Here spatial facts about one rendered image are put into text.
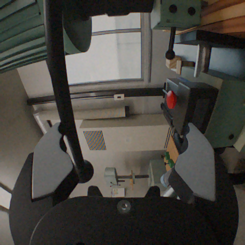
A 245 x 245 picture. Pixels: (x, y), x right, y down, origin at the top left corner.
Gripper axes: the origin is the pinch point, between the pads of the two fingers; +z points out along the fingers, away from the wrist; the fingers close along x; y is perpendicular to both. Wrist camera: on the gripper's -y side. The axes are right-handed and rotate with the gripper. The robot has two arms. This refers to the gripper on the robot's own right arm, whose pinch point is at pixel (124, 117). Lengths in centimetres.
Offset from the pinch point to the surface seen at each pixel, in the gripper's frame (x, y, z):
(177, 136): 16.5, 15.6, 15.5
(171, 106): 7.5, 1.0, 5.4
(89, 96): -46, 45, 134
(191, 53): 19.5, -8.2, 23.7
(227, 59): 19.3, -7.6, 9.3
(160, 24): 5.9, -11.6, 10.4
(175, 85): 9.8, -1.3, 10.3
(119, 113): -5, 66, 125
